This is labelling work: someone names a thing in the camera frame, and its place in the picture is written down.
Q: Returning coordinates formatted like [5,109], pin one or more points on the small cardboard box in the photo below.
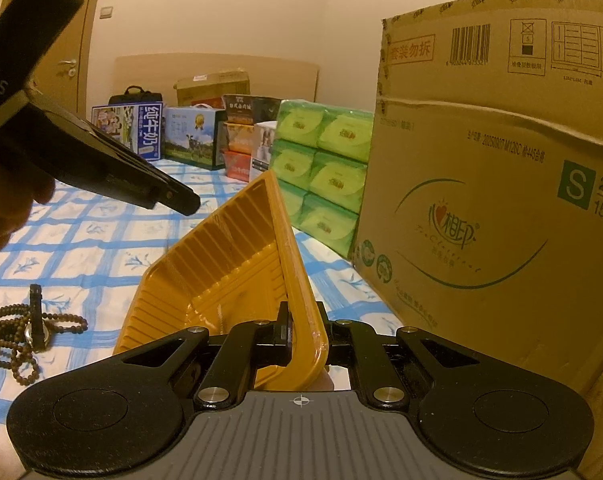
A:
[211,85]

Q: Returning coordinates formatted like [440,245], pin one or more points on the large cardboard box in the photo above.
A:
[481,185]

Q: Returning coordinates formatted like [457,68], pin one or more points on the blue milk carton box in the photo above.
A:
[126,127]

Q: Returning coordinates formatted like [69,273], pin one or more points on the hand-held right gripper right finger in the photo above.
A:
[354,332]

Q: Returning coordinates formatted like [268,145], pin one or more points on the white light switch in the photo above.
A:
[106,12]

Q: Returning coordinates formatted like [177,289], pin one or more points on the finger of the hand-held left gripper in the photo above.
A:
[151,182]

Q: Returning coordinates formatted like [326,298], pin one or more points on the person's left hand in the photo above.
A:
[6,200]

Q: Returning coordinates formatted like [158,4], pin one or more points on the black gift box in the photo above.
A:
[249,106]

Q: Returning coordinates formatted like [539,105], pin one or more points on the black bag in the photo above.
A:
[134,96]

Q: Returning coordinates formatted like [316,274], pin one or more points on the white photo box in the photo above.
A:
[264,150]

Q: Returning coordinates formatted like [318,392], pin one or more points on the red box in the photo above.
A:
[237,165]

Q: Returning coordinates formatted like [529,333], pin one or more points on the stack of green tissue packs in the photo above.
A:
[321,170]

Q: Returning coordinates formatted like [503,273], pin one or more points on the orange box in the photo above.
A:
[239,136]

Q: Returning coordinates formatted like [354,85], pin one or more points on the orange plastic tray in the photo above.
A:
[231,250]

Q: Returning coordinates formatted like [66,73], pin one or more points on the wooden door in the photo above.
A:
[61,35]

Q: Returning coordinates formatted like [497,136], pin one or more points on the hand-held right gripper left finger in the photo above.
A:
[254,332]

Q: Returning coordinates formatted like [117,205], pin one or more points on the green cow gift box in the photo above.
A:
[191,135]

